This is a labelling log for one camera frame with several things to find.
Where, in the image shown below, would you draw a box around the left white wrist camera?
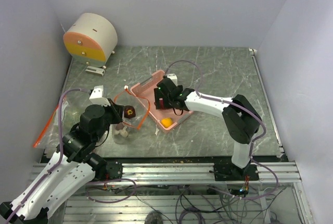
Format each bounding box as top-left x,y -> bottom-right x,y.
89,85 -> 111,107

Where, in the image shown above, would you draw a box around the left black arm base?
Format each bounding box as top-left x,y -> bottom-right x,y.
87,153 -> 123,181

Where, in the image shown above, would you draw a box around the white corner clip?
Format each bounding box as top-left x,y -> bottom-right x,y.
249,48 -> 258,55

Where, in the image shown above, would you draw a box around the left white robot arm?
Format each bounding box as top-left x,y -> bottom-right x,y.
1,101 -> 124,223

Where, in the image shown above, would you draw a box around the cream cylindrical drawer box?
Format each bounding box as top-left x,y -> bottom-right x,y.
63,13 -> 118,68

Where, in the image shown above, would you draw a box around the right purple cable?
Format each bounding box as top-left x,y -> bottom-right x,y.
165,60 -> 279,200

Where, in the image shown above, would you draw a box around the small white metal bracket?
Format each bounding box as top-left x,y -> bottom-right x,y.
85,66 -> 105,77

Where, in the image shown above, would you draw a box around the orange fruit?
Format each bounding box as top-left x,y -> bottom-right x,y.
160,118 -> 173,128

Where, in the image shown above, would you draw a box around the purple cable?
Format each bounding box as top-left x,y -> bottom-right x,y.
5,88 -> 92,222
165,60 -> 279,200

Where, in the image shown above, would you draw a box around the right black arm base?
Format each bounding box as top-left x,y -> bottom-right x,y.
209,163 -> 259,181

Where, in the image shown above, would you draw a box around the aluminium mounting rail frame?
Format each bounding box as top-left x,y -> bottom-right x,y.
32,156 -> 313,224

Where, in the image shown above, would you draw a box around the white garlic bulb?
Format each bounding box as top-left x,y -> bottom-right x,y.
114,126 -> 129,138

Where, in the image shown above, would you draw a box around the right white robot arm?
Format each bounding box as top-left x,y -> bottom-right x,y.
154,76 -> 266,180

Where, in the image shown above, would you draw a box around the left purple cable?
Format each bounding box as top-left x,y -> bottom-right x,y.
5,88 -> 92,222

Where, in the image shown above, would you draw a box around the magenta dragon fruit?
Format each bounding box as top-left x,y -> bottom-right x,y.
159,98 -> 164,109

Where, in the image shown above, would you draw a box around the tangled black floor cables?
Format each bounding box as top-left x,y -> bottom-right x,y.
85,177 -> 287,224

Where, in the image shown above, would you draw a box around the clear bag orange zipper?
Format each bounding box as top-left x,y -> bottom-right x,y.
33,98 -> 82,149

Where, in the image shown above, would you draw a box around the pink plastic basket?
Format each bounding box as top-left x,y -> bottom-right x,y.
130,70 -> 193,133

